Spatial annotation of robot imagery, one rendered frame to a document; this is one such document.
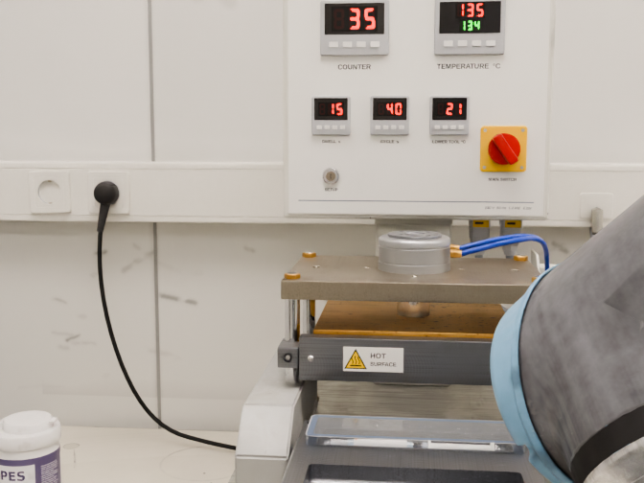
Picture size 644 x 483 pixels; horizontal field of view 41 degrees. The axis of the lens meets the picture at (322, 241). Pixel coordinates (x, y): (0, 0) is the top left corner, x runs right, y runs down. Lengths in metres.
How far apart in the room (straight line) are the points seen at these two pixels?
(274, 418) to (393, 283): 0.18
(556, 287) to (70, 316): 1.18
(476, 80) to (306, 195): 0.25
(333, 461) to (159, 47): 0.92
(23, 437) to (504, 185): 0.66
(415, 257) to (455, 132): 0.21
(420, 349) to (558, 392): 0.42
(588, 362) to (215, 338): 1.10
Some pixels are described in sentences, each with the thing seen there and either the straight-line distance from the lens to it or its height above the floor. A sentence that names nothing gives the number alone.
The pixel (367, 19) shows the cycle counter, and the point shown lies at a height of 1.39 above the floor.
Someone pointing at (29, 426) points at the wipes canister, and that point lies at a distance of 1.13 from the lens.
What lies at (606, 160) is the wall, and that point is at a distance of 1.45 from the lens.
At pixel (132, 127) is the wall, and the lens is 1.48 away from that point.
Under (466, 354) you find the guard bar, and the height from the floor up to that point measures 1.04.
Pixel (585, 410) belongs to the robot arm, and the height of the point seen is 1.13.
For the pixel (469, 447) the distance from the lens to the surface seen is 0.74.
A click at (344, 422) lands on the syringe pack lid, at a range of 0.77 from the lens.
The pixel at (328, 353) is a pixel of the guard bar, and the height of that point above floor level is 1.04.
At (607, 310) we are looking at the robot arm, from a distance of 0.44.
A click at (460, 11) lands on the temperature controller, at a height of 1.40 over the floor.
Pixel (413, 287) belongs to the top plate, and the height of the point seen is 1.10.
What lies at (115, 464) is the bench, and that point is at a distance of 1.39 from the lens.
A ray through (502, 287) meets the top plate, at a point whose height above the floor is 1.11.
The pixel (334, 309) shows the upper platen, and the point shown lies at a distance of 0.97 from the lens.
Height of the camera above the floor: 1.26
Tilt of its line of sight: 7 degrees down
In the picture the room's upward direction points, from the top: straight up
